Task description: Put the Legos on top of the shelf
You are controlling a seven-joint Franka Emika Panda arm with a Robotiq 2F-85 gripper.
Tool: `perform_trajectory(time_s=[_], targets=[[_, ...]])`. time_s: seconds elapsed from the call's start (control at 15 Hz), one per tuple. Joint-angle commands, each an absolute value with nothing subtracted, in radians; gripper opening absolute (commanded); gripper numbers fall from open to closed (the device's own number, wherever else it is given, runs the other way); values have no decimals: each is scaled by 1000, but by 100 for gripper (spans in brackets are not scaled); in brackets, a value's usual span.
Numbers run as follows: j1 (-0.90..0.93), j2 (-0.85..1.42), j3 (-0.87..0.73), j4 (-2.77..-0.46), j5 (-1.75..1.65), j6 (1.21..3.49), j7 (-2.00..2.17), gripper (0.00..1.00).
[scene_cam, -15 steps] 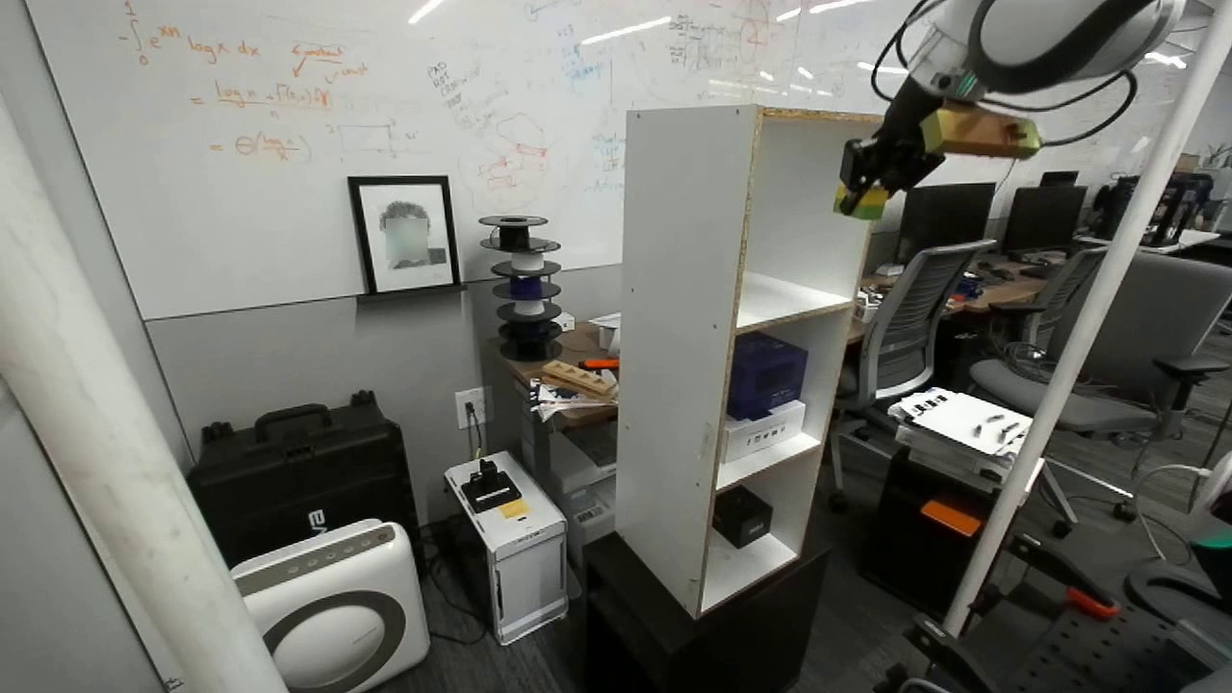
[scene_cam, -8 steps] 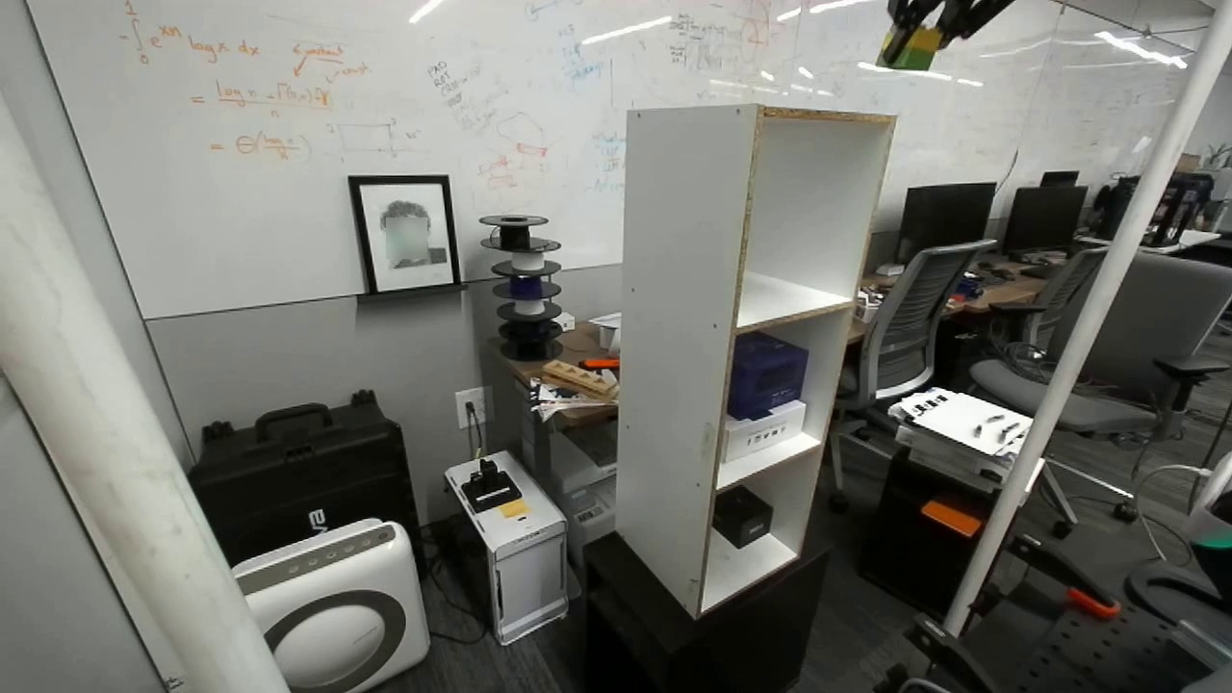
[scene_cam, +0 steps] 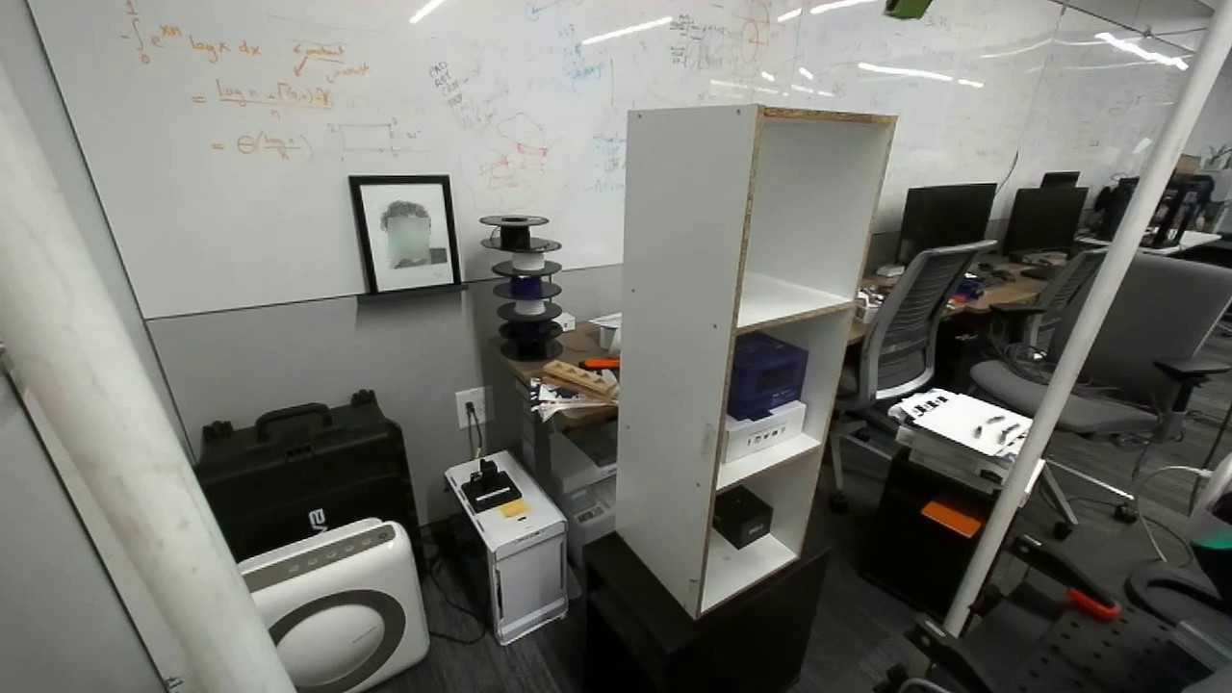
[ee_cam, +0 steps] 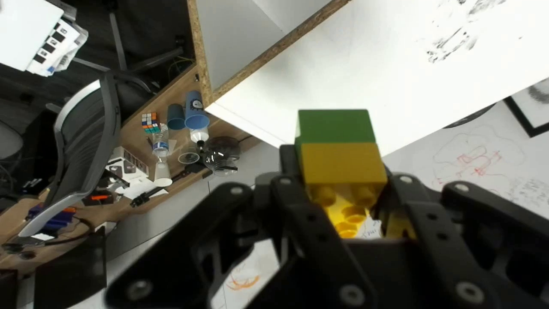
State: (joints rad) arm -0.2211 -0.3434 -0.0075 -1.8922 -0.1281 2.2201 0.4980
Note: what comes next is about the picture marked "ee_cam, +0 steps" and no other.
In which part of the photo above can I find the gray office chair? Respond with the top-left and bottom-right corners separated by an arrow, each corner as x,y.
16,75 -> 124,238

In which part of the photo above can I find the white open shelf unit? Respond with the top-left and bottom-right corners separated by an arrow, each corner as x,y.
187,0 -> 549,157

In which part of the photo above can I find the yellow and green Lego block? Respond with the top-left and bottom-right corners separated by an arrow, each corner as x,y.
294,108 -> 419,240

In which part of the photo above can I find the black framed portrait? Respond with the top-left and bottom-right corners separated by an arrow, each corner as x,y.
503,78 -> 549,138

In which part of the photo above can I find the blue bottle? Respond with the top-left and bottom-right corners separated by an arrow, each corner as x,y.
184,90 -> 211,144

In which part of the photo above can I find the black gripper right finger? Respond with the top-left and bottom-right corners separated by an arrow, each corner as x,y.
354,169 -> 549,309

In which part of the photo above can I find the small Rubik's cube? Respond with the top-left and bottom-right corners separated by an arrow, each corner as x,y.
141,109 -> 162,137

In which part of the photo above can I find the black cabinet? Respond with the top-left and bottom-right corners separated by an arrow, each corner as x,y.
33,226 -> 108,309

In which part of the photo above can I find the wooden table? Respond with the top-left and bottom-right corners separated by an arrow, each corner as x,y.
0,61 -> 259,276

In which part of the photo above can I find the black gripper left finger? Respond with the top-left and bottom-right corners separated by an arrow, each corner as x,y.
105,159 -> 368,309

